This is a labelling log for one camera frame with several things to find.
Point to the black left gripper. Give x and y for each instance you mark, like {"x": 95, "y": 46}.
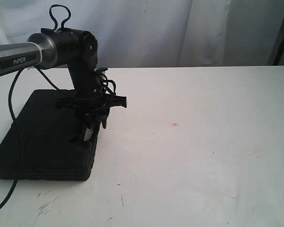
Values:
{"x": 89, "y": 109}

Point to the black plastic tool case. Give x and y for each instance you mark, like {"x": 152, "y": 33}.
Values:
{"x": 45, "y": 143}

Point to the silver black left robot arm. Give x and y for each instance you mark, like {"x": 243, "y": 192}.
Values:
{"x": 94, "y": 93}

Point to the white backdrop curtain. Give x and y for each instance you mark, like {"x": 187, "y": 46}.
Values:
{"x": 158, "y": 33}

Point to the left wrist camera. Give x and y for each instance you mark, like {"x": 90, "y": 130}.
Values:
{"x": 100, "y": 70}

